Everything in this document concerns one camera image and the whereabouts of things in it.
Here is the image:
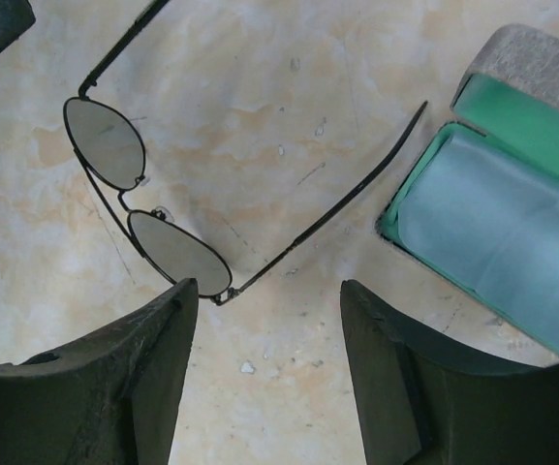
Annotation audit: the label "black aviator sunglasses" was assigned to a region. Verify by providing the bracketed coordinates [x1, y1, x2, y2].
[63, 1, 427, 306]

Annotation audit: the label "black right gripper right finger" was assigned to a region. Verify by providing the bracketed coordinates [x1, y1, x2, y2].
[340, 280, 559, 464]

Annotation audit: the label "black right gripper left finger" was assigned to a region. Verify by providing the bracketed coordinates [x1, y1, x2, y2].
[0, 279, 198, 464]

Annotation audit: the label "grey glasses case green lining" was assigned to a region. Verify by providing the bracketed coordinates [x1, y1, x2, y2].
[376, 23, 559, 366]

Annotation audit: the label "light blue cleaning cloth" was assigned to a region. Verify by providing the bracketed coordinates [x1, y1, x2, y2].
[397, 133, 559, 354]

